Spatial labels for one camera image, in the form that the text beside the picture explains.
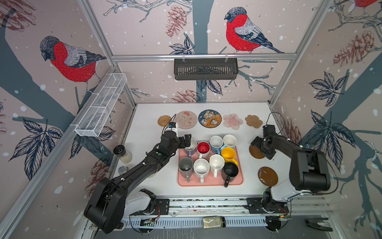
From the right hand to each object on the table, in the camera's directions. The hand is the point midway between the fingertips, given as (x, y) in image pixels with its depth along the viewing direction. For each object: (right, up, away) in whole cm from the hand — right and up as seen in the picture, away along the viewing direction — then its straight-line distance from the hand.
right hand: (257, 146), depth 95 cm
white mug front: (-37, -10, -9) cm, 40 cm away
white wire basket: (-92, +26, -17) cm, 97 cm away
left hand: (-46, +10, -11) cm, 48 cm away
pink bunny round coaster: (-48, +17, +16) cm, 53 cm away
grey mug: (-46, -10, -10) cm, 48 cm away
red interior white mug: (-36, 0, -2) cm, 36 cm away
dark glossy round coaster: (+1, -14, -12) cm, 19 cm away
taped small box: (-32, -28, -29) cm, 52 cm away
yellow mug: (-21, -3, -6) cm, 22 cm away
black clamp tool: (+18, -31, -26) cm, 44 cm away
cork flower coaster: (+3, +16, +15) cm, 22 cm away
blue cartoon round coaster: (-30, +18, +16) cm, 38 cm away
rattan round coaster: (-65, +17, +16) cm, 69 cm away
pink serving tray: (-33, -16, -13) cm, 39 cm away
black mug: (-21, -11, -12) cm, 26 cm away
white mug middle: (-28, -7, -10) cm, 31 cm away
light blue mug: (-28, +3, -2) cm, 28 cm away
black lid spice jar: (-84, 0, -12) cm, 85 cm away
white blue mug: (-19, +4, -2) cm, 19 cm away
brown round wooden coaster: (-3, -3, -4) cm, 6 cm away
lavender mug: (-43, 0, -9) cm, 44 cm away
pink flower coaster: (-12, +16, +17) cm, 27 cm away
